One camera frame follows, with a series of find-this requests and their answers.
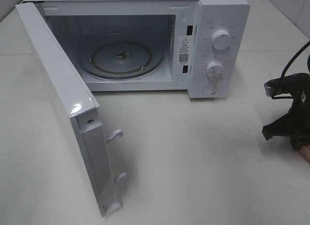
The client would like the glass microwave turntable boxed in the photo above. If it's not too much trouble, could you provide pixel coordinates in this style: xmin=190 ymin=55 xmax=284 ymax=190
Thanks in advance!
xmin=77 ymin=33 xmax=166 ymax=80

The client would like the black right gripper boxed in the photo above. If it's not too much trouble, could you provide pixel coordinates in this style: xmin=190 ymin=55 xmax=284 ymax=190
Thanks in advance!
xmin=262 ymin=73 xmax=310 ymax=151

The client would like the upper white power knob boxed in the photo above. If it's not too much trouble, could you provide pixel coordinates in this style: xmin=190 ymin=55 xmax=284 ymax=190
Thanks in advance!
xmin=211 ymin=28 xmax=231 ymax=50

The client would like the round white door button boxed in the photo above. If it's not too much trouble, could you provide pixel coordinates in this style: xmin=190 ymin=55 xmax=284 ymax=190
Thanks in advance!
xmin=201 ymin=83 xmax=217 ymax=95

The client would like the white warning label sticker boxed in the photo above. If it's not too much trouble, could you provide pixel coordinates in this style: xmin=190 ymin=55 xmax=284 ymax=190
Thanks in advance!
xmin=177 ymin=35 xmax=193 ymax=64

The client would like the white microwave door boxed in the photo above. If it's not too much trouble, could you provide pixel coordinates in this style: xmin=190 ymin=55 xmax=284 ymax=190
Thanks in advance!
xmin=16 ymin=2 xmax=127 ymax=217

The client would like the white microwave oven body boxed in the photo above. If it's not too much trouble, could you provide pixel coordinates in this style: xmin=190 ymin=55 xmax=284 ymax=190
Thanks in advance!
xmin=20 ymin=0 xmax=250 ymax=98

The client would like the lower white timer knob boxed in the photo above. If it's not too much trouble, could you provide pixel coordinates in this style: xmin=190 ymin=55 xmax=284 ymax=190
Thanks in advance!
xmin=206 ymin=61 xmax=224 ymax=78

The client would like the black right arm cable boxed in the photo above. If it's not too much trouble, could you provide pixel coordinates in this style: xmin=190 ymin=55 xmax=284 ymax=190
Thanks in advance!
xmin=265 ymin=39 xmax=310 ymax=99

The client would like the pink round plate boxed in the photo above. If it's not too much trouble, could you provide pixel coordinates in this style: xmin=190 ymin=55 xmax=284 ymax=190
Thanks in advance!
xmin=299 ymin=144 xmax=310 ymax=163

